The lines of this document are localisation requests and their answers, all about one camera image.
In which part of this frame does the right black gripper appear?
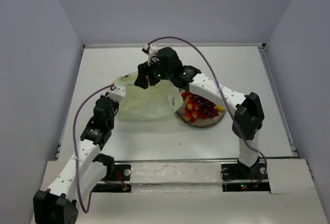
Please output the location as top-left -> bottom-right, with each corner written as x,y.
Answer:
134,56 -> 173,89

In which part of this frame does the light green plastic bag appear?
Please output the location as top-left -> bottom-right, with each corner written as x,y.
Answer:
114,71 -> 183,121

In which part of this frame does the red fake cherry cluster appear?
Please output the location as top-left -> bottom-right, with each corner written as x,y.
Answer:
181,91 -> 207,123

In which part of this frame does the red fake grape bunch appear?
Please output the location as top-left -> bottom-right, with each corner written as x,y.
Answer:
192,95 -> 219,119

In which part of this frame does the yellow fake banana bunch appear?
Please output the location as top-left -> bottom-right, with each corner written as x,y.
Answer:
214,105 -> 225,112

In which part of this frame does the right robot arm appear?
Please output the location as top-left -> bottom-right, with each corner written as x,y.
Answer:
134,44 -> 265,179

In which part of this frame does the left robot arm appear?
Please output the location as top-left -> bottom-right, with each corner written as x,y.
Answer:
33,93 -> 121,223

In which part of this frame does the speckled ceramic plate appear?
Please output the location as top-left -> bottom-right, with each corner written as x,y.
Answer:
176,90 -> 226,129

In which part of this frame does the white front board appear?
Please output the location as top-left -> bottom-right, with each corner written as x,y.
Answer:
50,158 -> 327,223

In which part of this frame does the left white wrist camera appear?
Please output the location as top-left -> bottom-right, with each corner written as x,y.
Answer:
109,84 -> 126,103

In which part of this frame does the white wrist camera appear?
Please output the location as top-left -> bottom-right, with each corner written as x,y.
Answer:
142,44 -> 159,66
109,84 -> 126,103

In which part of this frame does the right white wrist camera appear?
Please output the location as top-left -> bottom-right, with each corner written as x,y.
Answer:
142,44 -> 159,66

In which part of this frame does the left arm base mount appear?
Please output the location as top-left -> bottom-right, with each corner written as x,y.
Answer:
97,164 -> 131,193

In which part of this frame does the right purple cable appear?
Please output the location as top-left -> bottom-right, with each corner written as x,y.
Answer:
146,36 -> 269,183

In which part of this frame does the purple cable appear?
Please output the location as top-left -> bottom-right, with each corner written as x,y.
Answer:
73,83 -> 116,214
146,36 -> 269,183

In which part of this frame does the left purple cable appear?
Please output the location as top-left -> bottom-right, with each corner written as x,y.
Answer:
73,83 -> 116,214

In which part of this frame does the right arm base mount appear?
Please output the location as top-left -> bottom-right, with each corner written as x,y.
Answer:
220,163 -> 271,193

